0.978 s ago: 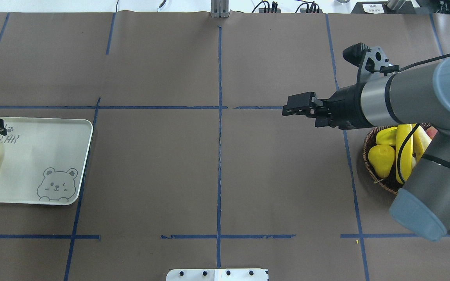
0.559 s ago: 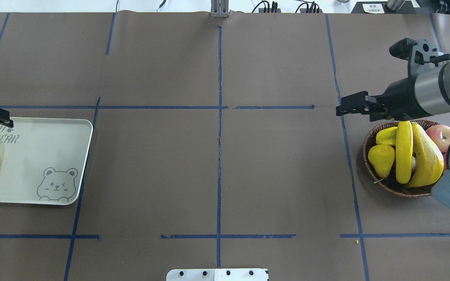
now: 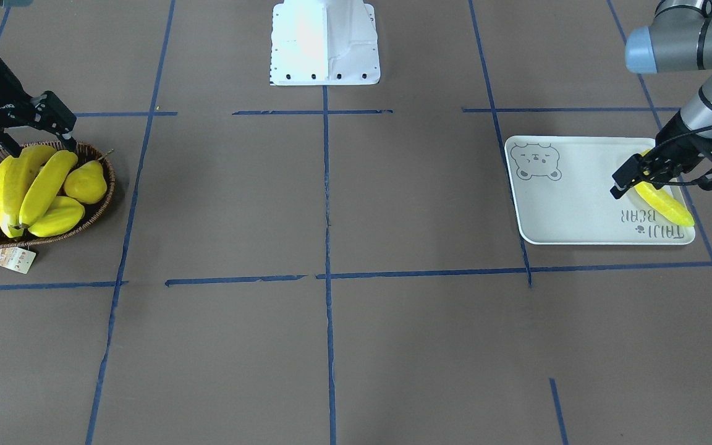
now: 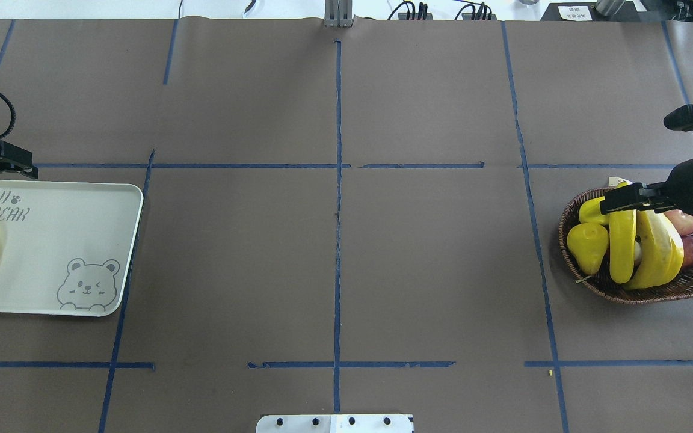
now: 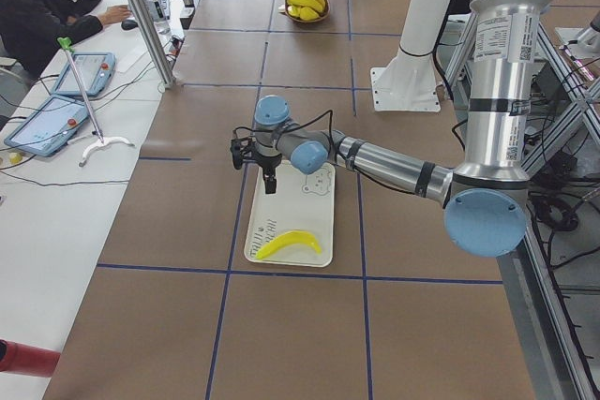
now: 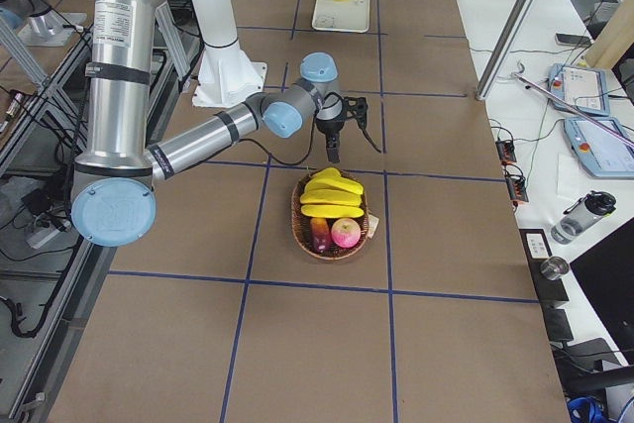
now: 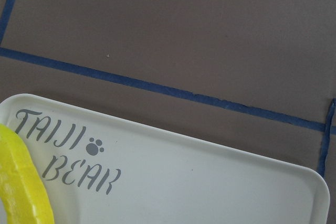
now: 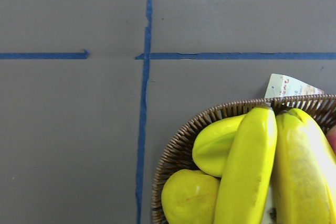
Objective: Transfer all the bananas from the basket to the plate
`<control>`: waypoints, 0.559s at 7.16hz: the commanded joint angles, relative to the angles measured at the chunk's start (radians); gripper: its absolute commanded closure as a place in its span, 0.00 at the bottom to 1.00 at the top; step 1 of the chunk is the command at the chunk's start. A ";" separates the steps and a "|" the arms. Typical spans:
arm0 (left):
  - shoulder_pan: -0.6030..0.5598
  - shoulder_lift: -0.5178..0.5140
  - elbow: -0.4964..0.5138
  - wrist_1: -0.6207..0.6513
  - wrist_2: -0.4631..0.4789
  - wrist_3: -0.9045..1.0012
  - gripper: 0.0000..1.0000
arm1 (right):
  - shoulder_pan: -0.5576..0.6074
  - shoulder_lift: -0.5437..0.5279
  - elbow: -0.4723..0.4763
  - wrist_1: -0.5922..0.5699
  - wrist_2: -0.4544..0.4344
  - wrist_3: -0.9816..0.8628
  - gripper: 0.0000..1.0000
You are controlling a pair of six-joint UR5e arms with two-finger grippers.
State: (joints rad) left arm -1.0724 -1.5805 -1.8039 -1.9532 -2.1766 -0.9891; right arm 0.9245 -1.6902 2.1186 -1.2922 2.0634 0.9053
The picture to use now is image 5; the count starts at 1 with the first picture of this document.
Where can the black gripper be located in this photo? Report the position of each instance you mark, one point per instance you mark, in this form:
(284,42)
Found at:
(267,164)

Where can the yellow banana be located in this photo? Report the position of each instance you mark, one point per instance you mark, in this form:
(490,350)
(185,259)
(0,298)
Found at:
(286,239)
(318,5)

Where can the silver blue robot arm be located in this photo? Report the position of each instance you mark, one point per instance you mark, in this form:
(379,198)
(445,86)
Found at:
(484,197)

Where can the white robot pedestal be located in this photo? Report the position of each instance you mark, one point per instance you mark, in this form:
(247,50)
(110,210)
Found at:
(408,82)

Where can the red fire extinguisher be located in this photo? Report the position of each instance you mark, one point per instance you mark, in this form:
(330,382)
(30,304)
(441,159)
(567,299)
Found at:
(26,360)

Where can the person in black jacket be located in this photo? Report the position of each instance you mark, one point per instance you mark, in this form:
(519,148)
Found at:
(30,29)

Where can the blue teach pendant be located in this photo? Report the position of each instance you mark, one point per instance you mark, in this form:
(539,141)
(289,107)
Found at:
(49,128)
(95,68)

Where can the brown wicker basket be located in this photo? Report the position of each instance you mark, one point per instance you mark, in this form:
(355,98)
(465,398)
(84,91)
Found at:
(283,10)

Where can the aluminium frame post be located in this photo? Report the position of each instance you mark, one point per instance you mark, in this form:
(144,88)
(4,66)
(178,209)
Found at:
(157,44)

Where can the white rectangular bear tray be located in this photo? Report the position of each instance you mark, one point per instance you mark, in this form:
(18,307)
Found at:
(302,202)

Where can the yellow curved fruit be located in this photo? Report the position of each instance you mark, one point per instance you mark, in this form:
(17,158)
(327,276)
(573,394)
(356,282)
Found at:
(302,14)

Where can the far blue teach pendant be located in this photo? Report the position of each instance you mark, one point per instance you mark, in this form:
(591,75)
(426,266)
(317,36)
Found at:
(95,68)

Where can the near blue teach pendant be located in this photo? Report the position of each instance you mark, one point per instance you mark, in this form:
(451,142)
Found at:
(49,128)

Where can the black computer mouse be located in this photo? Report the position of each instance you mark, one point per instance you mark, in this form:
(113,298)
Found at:
(129,24)

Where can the person's hand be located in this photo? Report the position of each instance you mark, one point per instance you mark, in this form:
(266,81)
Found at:
(114,14)

